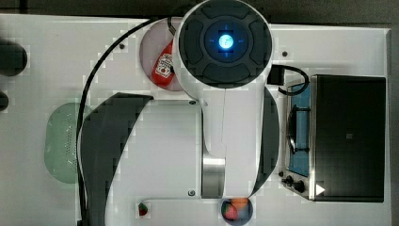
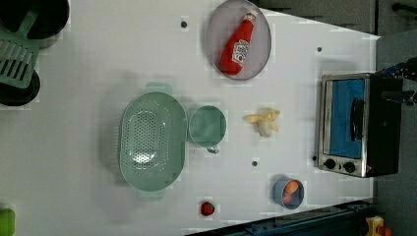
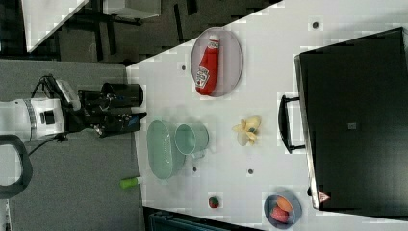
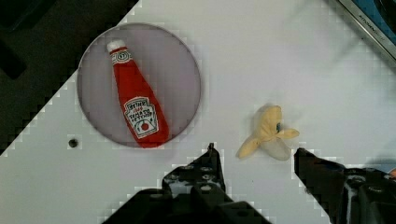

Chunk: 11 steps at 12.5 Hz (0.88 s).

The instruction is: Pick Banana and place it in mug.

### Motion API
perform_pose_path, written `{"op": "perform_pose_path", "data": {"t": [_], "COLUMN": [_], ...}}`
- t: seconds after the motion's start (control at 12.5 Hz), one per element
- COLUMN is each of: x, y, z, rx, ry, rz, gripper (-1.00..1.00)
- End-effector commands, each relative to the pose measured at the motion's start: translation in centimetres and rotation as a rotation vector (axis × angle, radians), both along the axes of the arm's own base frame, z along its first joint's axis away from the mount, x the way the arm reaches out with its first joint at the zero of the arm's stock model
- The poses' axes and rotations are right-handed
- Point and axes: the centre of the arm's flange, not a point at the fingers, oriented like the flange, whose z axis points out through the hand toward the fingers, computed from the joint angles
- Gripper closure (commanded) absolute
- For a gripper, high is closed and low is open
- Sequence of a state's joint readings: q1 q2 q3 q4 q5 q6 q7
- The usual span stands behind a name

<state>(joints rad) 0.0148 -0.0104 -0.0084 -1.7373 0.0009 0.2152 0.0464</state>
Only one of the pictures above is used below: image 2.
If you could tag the yellow plush peeled banana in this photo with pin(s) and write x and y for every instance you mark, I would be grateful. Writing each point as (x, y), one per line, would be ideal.
(264, 121)

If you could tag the green mug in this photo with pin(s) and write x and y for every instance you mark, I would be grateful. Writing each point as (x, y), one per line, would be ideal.
(207, 127)

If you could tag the green oval colander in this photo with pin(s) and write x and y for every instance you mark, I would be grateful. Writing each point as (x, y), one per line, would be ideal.
(153, 134)

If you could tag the red ketchup bottle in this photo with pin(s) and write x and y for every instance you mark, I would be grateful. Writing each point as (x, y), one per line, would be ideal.
(235, 52)

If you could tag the red strawberry toy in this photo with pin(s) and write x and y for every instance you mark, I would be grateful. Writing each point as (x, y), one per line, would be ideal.
(207, 209)

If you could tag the grey round plate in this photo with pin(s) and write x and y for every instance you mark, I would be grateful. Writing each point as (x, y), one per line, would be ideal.
(223, 22)

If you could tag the blue bowl with fruit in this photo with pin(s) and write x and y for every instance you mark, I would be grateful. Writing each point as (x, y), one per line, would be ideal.
(288, 192)

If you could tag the silver black toaster oven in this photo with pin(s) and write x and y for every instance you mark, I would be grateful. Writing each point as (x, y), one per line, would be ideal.
(359, 130)

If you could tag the black pot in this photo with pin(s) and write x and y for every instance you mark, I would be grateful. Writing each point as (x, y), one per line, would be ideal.
(52, 16)

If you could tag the black pan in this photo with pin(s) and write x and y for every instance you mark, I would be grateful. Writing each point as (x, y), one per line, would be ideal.
(11, 96)

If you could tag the green slotted spatula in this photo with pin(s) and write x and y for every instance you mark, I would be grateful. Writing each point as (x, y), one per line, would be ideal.
(18, 54)

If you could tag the green toy at edge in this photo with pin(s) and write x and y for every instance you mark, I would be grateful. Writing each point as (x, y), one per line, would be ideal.
(7, 222)

